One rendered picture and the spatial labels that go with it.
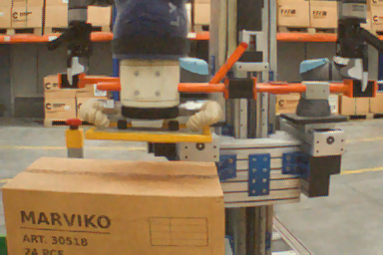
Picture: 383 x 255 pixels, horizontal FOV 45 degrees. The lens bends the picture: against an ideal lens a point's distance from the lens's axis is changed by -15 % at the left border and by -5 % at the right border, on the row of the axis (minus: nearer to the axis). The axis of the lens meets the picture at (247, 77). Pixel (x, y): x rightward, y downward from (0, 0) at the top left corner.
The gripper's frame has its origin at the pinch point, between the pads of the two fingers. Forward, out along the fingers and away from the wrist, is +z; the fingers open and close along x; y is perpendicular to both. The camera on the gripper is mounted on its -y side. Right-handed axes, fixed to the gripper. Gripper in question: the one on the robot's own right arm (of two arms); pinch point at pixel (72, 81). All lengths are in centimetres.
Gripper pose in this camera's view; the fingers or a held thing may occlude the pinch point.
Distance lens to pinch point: 172.7
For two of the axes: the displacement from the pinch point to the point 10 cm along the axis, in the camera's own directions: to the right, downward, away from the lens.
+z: 0.1, 10.0, 0.4
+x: -1.2, -0.4, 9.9
